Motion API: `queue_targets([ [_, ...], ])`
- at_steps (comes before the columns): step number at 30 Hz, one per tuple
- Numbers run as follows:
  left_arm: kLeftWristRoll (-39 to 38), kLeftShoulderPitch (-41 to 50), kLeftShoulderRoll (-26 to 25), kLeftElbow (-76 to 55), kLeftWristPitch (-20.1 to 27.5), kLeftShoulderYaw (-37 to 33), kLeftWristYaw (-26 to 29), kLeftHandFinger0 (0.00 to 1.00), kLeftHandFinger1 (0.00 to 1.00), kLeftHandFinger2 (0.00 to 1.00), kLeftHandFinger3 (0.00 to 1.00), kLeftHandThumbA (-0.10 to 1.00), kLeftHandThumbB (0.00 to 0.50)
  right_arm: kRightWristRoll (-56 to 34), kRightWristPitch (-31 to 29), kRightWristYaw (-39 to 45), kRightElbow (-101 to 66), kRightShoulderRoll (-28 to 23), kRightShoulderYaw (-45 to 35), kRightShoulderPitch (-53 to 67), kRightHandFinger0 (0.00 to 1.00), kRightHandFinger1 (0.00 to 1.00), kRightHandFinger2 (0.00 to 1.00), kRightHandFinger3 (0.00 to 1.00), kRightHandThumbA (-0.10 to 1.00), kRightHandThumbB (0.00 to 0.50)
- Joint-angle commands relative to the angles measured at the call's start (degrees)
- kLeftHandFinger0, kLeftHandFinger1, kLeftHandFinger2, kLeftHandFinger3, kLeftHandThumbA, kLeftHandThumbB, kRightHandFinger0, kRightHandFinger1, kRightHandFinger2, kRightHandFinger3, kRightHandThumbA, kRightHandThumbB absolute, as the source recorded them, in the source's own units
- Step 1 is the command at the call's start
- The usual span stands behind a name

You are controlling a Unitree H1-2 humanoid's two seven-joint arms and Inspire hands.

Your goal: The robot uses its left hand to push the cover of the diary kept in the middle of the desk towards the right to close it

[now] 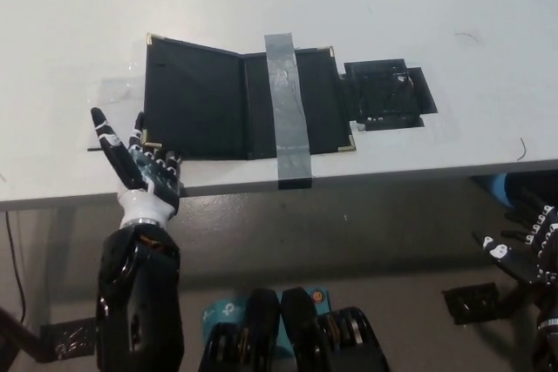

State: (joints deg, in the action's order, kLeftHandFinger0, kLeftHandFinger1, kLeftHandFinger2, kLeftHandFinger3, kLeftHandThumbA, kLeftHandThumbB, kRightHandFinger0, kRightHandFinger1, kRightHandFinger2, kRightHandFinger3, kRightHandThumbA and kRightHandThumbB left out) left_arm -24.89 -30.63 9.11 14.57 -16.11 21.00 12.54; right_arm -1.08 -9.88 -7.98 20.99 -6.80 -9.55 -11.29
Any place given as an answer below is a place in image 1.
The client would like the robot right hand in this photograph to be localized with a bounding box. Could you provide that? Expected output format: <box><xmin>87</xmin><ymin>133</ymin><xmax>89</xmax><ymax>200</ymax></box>
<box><xmin>473</xmin><ymin>191</ymin><xmax>558</xmax><ymax>328</ymax></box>

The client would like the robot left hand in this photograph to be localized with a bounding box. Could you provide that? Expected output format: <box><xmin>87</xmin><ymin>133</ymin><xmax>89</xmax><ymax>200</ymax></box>
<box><xmin>90</xmin><ymin>106</ymin><xmax>184</xmax><ymax>227</ymax></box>

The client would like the black diary with gold corners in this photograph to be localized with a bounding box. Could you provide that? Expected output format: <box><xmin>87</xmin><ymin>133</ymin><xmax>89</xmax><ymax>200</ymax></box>
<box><xmin>142</xmin><ymin>32</ymin><xmax>357</xmax><ymax>160</ymax></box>

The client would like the blue object under desk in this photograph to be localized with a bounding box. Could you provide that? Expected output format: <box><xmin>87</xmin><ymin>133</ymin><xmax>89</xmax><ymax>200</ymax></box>
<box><xmin>490</xmin><ymin>173</ymin><xmax>511</xmax><ymax>207</ymax></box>

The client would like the teal box on robot torso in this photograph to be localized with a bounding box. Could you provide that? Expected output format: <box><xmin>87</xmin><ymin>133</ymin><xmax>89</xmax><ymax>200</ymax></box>
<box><xmin>201</xmin><ymin>287</ymin><xmax>330</xmax><ymax>355</ymax></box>

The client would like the black tape patch on desk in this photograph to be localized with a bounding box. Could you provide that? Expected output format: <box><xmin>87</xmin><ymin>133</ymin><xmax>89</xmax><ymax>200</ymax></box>
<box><xmin>337</xmin><ymin>57</ymin><xmax>439</xmax><ymax>132</ymax></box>

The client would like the black floor tape patch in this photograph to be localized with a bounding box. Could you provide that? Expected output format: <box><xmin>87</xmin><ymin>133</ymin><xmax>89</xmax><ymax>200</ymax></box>
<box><xmin>39</xmin><ymin>318</ymin><xmax>98</xmax><ymax>363</ymax></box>
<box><xmin>442</xmin><ymin>282</ymin><xmax>520</xmax><ymax>326</ymax></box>

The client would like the clear tape patch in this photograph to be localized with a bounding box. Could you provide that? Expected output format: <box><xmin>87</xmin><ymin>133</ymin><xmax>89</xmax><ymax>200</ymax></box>
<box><xmin>86</xmin><ymin>76</ymin><xmax>147</xmax><ymax>152</ymax></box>

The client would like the black slanted bar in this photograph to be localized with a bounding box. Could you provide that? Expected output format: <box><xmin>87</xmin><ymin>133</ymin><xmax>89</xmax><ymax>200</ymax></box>
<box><xmin>0</xmin><ymin>306</ymin><xmax>49</xmax><ymax>364</ymax></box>

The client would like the thin black cable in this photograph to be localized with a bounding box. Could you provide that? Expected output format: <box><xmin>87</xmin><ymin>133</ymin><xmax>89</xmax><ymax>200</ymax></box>
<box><xmin>4</xmin><ymin>210</ymin><xmax>28</xmax><ymax>325</ymax></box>

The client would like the grey duct tape strip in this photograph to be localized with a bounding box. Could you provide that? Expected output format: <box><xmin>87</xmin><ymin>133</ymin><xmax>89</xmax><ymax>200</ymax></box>
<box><xmin>263</xmin><ymin>32</ymin><xmax>314</xmax><ymax>191</ymax></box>

